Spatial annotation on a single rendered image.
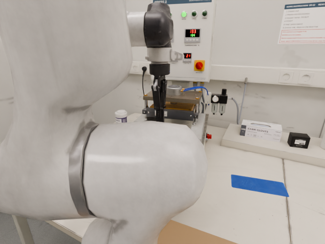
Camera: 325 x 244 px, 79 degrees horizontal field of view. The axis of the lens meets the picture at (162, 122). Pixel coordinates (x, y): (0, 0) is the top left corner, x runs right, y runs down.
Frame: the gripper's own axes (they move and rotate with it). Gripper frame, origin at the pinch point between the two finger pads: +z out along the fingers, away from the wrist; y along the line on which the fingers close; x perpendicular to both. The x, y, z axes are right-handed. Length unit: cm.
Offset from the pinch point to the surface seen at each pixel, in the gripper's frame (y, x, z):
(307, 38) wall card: -71, 67, -30
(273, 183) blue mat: -15, 50, 33
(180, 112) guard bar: -15.8, 4.8, 2.9
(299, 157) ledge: -39, 66, 30
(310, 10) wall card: -72, 65, -44
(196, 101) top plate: -17.3, 12.0, -2.6
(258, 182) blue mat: -14, 43, 33
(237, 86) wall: -78, 33, 1
